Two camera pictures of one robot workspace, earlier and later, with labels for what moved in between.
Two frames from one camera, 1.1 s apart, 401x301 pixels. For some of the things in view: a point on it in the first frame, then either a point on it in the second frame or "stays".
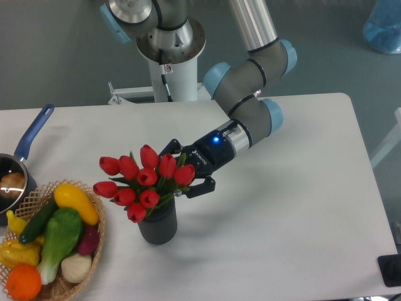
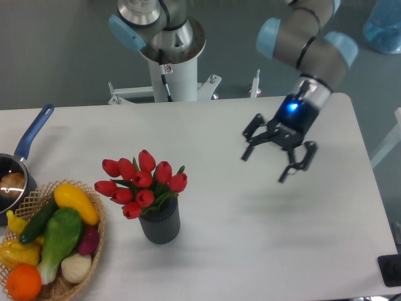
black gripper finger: x=203 y=187 → x=303 y=164
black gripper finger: x=173 y=147 → x=257 y=138
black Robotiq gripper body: x=208 y=153 → x=292 y=121
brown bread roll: x=12 y=184 stays
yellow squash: x=69 y=196 stays
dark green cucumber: x=39 y=220 stays
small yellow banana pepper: x=15 y=223 stays
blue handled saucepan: x=18 y=186 stays
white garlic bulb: x=74 y=268 stays
